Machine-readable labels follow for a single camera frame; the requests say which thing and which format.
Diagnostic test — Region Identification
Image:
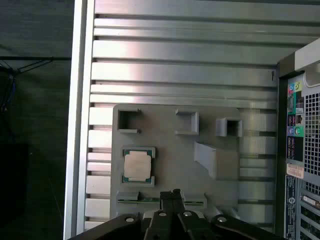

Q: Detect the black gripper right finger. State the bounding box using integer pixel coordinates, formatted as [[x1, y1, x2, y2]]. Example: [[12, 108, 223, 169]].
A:
[[172, 189, 285, 240]]

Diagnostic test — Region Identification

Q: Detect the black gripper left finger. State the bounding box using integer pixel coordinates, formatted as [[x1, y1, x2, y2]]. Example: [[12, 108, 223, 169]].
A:
[[71, 191, 176, 240]]

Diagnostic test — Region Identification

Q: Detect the CPU with silver top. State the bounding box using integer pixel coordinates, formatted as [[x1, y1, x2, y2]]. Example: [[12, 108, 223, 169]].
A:
[[122, 149, 154, 182]]

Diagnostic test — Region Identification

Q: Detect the green RAM stick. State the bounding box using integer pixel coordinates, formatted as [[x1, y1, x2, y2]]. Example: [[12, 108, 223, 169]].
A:
[[117, 196, 208, 205]]

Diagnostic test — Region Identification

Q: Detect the grey plastic parts rack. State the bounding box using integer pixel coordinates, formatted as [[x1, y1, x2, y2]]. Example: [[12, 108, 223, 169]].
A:
[[109, 104, 241, 222]]

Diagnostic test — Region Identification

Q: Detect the black PC case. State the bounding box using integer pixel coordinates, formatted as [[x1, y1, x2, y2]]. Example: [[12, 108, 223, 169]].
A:
[[274, 37, 320, 240]]

